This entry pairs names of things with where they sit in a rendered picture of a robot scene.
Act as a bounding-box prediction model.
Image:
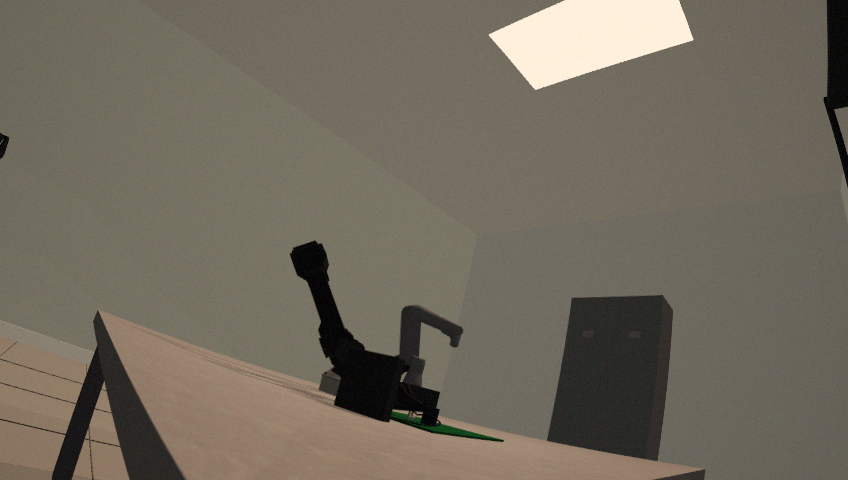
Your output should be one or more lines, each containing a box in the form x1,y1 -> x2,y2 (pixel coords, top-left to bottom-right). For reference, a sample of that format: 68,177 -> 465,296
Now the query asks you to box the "green circuit board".
391,411 -> 504,442

